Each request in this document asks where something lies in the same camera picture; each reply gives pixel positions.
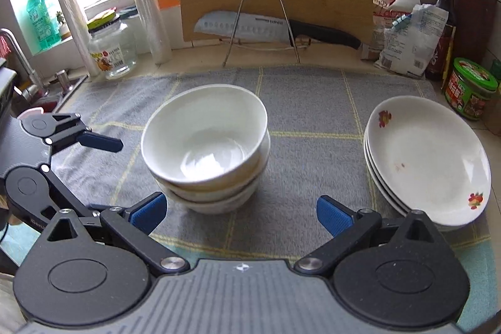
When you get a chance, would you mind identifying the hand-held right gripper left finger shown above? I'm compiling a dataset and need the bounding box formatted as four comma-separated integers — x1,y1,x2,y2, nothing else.
48,192,192,277

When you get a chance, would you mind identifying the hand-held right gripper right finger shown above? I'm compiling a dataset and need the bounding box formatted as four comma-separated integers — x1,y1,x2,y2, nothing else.
295,195,447,277

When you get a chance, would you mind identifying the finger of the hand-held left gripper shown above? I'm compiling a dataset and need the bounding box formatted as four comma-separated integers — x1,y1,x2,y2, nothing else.
40,167,127,218
44,113,125,155

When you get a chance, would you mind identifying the white ceramic bowl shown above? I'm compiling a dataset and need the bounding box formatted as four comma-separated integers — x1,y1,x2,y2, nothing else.
151,131,271,202
141,84,269,186
164,162,267,215

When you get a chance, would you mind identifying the white bowl pink rim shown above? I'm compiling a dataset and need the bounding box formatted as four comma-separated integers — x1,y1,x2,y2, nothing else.
18,106,44,120

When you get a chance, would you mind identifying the grey checked dish mat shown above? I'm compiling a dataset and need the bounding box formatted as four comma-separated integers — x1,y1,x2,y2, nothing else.
51,66,499,332

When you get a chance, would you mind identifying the metal sink knob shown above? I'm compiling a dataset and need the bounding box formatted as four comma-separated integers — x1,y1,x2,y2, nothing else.
55,70,75,92

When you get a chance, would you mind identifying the clear glass jar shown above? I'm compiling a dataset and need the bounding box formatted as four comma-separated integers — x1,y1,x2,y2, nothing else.
87,11,138,80

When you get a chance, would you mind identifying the metal sink faucet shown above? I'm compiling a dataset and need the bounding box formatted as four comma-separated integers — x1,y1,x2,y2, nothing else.
0,28,44,102

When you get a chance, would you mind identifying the small plastic wrap roll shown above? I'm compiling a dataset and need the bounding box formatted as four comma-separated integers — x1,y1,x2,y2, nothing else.
58,0,101,77

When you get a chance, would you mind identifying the small potted figurine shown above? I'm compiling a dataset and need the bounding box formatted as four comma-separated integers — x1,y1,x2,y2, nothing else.
56,10,72,40

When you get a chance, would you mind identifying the teal lid jar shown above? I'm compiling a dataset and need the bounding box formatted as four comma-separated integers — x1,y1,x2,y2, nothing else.
117,5,139,23

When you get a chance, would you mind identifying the green dish soap bottle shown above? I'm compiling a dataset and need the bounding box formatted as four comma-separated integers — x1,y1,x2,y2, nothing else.
25,0,62,54

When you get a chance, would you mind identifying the large plastic wrap roll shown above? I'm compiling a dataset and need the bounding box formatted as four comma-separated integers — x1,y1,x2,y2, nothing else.
121,0,173,64

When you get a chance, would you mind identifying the green lid sauce jar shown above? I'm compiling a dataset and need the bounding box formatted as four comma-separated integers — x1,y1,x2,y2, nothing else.
444,57,498,121

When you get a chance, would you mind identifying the white plastic seasoning packet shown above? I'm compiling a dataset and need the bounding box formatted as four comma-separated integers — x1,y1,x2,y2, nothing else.
374,3,449,78

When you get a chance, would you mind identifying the orange white food bag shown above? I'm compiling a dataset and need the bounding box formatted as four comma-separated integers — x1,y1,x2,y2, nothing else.
360,0,421,63

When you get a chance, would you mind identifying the green binder clip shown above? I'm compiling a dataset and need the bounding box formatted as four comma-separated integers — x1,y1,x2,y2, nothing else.
391,14,413,31

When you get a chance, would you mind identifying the dark soy sauce bottle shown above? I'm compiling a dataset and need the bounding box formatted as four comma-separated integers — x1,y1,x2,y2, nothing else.
425,0,458,82

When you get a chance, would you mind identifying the dark brown knife block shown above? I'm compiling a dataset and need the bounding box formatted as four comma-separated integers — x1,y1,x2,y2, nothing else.
450,0,498,64

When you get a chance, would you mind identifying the black handled kitchen knife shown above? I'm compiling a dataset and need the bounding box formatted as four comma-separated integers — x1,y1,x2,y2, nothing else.
194,10,363,51

